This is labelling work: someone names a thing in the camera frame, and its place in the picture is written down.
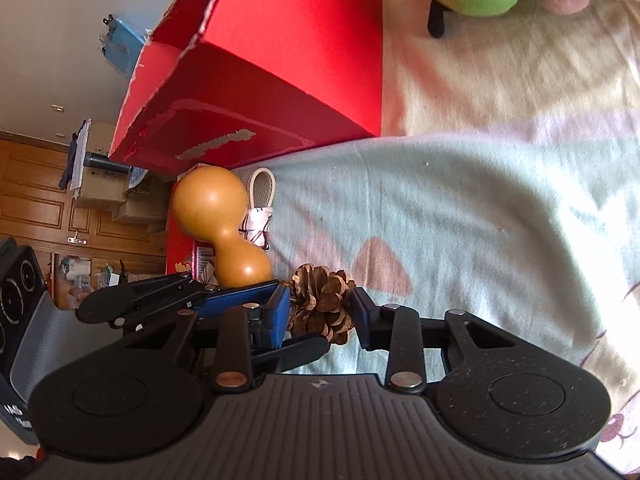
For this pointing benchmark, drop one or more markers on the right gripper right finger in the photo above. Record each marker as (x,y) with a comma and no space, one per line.
(397,330)

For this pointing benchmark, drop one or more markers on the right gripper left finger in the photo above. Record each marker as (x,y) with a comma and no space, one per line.
(252,343)

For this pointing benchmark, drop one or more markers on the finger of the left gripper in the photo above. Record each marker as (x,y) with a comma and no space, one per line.
(130,304)
(214,304)

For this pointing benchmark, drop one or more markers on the small red gift box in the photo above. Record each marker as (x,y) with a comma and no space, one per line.
(186,255)

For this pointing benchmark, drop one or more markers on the brown pine cone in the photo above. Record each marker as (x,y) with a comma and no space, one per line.
(320,303)

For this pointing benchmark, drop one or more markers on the brown bottle gourd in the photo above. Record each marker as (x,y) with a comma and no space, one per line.
(210,204)

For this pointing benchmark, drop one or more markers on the wooden door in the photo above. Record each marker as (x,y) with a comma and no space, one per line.
(36,212)

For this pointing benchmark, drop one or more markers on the cardboard boxes on floor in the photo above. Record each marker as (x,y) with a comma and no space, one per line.
(129,194)

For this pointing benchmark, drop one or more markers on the large red cardboard box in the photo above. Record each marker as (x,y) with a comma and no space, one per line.
(232,82)

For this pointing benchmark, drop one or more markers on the blue paper bag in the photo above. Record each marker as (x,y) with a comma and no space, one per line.
(121,45)

